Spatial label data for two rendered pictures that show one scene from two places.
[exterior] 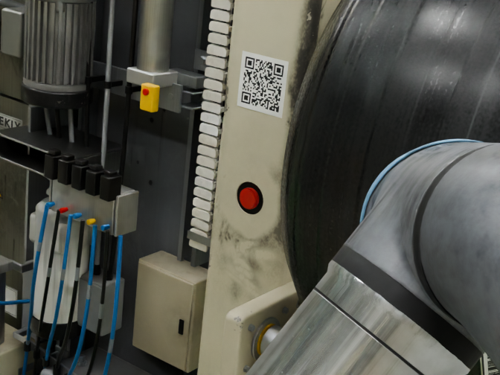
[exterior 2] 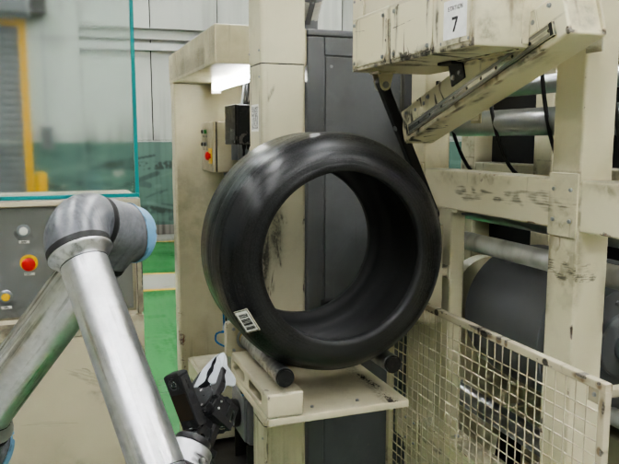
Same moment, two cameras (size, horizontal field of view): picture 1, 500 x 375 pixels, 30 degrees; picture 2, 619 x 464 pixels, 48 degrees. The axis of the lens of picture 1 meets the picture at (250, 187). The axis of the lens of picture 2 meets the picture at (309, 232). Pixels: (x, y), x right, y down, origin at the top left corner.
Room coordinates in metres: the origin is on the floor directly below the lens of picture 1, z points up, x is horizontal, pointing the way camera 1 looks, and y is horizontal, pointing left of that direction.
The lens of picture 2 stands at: (-0.32, -1.25, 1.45)
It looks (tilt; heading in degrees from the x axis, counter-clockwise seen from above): 8 degrees down; 35
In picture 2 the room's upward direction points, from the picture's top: straight up
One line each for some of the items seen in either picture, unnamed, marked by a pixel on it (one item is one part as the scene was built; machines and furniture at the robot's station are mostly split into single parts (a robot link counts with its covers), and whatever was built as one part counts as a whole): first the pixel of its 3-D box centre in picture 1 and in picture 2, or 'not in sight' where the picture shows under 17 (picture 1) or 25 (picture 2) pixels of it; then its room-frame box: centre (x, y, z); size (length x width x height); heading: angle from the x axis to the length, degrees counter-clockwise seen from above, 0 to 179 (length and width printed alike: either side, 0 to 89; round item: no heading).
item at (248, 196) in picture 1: (251, 197); not in sight; (1.21, 0.00, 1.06); 0.03 x 0.02 x 0.03; 55
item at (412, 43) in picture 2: not in sight; (446, 33); (1.30, -0.53, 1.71); 0.61 x 0.25 x 0.15; 55
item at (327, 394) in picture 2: not in sight; (314, 387); (1.13, -0.26, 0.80); 0.37 x 0.36 x 0.02; 145
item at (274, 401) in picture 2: not in sight; (263, 379); (1.02, -0.18, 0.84); 0.36 x 0.09 x 0.06; 55
